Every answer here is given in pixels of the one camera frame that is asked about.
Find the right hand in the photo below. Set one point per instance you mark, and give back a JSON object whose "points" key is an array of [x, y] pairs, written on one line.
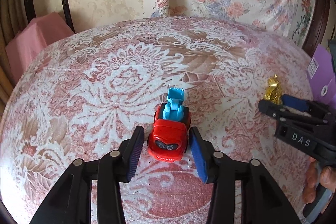
{"points": [[326, 178]]}

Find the red blue toy car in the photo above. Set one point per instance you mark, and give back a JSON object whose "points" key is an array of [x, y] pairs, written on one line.
{"points": [[168, 139]]}

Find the gold ingot ornament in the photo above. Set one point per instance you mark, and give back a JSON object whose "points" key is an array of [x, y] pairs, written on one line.
{"points": [[273, 91]]}

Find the pink covered stool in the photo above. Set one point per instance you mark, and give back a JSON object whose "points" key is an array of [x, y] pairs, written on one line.
{"points": [[39, 33]]}

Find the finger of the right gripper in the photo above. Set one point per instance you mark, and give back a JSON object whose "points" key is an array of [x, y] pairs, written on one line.
{"points": [[277, 112], [295, 103]]}

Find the pink lace tablecloth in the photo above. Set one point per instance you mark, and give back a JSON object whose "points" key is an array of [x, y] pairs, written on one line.
{"points": [[83, 95]]}

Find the purple storage box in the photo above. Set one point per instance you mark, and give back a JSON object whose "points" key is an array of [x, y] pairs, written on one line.
{"points": [[321, 76]]}

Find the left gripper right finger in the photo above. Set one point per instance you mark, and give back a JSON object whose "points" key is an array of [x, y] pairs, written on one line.
{"points": [[262, 200]]}

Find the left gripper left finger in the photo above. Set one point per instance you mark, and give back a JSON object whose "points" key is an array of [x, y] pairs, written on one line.
{"points": [[69, 200]]}

